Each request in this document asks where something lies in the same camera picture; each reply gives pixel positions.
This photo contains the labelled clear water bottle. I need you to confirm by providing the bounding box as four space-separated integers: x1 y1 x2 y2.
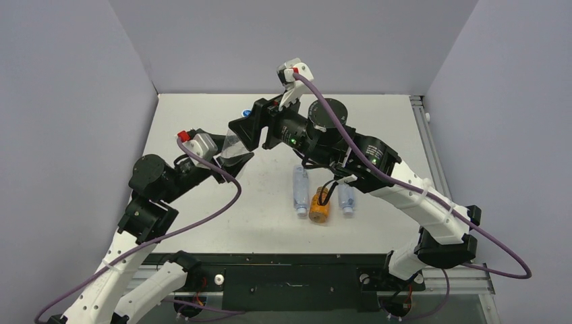
293 165 310 217

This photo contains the clear plastic bottle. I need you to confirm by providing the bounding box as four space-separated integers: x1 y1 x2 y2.
219 130 249 166

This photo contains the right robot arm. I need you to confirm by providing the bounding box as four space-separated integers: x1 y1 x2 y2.
229 99 481 288

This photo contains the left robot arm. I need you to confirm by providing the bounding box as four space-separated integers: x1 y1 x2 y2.
49 130 253 323

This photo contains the small clear water bottle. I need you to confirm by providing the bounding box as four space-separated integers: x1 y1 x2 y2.
338 184 355 217

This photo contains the orange juice bottle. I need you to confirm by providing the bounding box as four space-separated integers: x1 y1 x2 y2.
308 186 330 223

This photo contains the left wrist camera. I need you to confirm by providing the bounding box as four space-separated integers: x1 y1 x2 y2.
177 131 218 162

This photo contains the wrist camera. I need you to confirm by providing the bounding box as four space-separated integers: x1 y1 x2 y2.
177 131 218 162
277 57 314 111

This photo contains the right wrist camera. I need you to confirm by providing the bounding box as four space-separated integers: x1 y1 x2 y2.
277 57 314 111

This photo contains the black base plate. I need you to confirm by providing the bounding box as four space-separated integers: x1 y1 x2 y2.
156 252 426 313

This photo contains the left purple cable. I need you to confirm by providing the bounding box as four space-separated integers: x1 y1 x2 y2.
34 136 242 324

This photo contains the aluminium frame rail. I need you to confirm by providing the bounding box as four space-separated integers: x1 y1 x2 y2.
409 95 495 295

